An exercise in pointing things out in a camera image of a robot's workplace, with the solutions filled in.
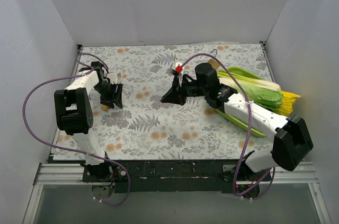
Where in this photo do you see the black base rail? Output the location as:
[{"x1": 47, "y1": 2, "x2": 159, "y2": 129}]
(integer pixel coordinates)
[{"x1": 82, "y1": 158, "x2": 276, "y2": 195}]

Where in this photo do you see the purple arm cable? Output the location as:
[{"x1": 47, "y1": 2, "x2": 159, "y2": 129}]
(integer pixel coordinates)
[
  {"x1": 181, "y1": 53, "x2": 276, "y2": 200},
  {"x1": 22, "y1": 52, "x2": 131, "y2": 206}
]

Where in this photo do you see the brass padlock with steel shackle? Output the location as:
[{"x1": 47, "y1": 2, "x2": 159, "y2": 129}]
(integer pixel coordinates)
[{"x1": 101, "y1": 105, "x2": 110, "y2": 112}]

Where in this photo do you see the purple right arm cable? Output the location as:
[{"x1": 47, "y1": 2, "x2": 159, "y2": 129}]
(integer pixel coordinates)
[{"x1": 181, "y1": 53, "x2": 276, "y2": 200}]

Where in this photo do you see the green plastic tray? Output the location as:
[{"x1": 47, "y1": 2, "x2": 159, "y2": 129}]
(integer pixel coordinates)
[{"x1": 215, "y1": 67, "x2": 266, "y2": 137}]

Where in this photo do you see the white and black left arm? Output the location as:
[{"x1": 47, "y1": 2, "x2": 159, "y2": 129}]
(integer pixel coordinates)
[{"x1": 54, "y1": 61, "x2": 123, "y2": 182}]

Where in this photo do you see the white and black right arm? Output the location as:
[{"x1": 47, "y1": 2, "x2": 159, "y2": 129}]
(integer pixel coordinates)
[{"x1": 161, "y1": 62, "x2": 314, "y2": 180}]

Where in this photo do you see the green napa cabbage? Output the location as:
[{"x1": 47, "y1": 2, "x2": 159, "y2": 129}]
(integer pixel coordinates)
[{"x1": 228, "y1": 67, "x2": 283, "y2": 111}]

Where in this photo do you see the floral patterned table mat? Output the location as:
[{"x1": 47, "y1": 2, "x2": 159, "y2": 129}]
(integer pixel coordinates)
[{"x1": 53, "y1": 43, "x2": 295, "y2": 160}]

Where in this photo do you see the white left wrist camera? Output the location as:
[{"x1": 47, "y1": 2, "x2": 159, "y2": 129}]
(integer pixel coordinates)
[{"x1": 110, "y1": 73, "x2": 121, "y2": 83}]

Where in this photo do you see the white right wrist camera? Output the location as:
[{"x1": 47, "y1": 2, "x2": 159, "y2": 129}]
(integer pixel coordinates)
[{"x1": 171, "y1": 62, "x2": 184, "y2": 86}]

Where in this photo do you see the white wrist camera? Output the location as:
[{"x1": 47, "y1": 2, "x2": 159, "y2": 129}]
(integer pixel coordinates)
[
  {"x1": 171, "y1": 62, "x2": 184, "y2": 86},
  {"x1": 110, "y1": 73, "x2": 121, "y2": 83}
]

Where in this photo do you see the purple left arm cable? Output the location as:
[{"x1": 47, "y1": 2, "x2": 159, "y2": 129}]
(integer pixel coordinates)
[{"x1": 22, "y1": 52, "x2": 131, "y2": 206}]

